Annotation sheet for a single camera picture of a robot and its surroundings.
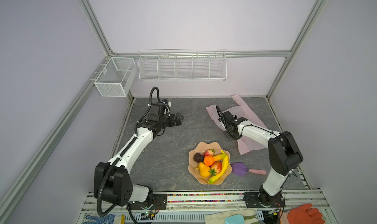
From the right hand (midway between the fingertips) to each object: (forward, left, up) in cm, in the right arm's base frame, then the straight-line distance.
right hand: (233, 130), depth 94 cm
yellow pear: (-25, +20, +1) cm, 32 cm away
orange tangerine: (-20, +18, +1) cm, 27 cm away
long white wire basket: (+36, +33, +23) cm, 54 cm away
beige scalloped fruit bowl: (-22, +26, -3) cm, 34 cm away
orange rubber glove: (-45, -26, -5) cm, 52 cm away
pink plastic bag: (-10, -6, -1) cm, 12 cm away
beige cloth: (-45, +2, -5) cm, 45 cm away
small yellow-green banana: (-18, +12, +2) cm, 22 cm away
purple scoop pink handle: (-24, -1, -4) cm, 24 cm away
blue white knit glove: (-46, +67, -5) cm, 81 cm away
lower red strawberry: (-25, +14, +3) cm, 29 cm away
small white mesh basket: (+31, +79, +19) cm, 87 cm away
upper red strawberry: (-15, +17, 0) cm, 22 cm away
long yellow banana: (-25, +10, 0) cm, 27 cm away
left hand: (0, +35, +14) cm, 37 cm away
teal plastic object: (-46, +6, -5) cm, 47 cm away
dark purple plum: (-18, +23, 0) cm, 29 cm away
